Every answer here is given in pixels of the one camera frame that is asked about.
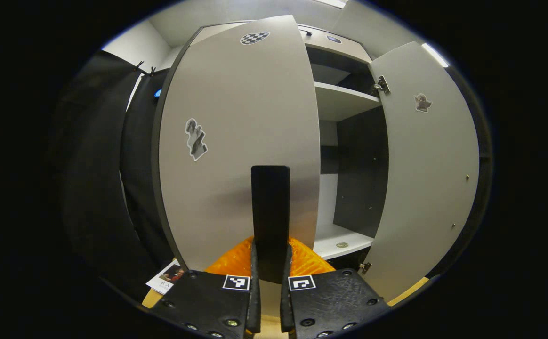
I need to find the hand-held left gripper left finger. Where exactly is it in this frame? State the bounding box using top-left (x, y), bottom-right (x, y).
top-left (151, 235), bottom-right (262, 339)

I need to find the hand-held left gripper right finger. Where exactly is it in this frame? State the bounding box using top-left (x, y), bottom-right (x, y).
top-left (281, 237), bottom-right (391, 339)

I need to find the narrow ceiling light panel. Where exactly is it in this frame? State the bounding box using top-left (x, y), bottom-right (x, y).
top-left (421, 43), bottom-right (450, 68)

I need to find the grey cabinet door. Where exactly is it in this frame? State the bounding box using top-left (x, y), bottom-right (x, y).
top-left (358, 41), bottom-right (481, 302)
top-left (152, 14), bottom-right (322, 284)

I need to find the white cabinet shelf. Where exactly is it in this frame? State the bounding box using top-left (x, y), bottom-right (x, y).
top-left (314, 82), bottom-right (381, 122)
top-left (312, 223), bottom-right (374, 261)

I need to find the white photo booklet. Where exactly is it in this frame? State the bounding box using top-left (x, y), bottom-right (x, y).
top-left (145, 260), bottom-right (186, 296)

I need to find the grey cabinet drawer front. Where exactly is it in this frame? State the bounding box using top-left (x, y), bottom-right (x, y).
top-left (191, 21), bottom-right (374, 65)

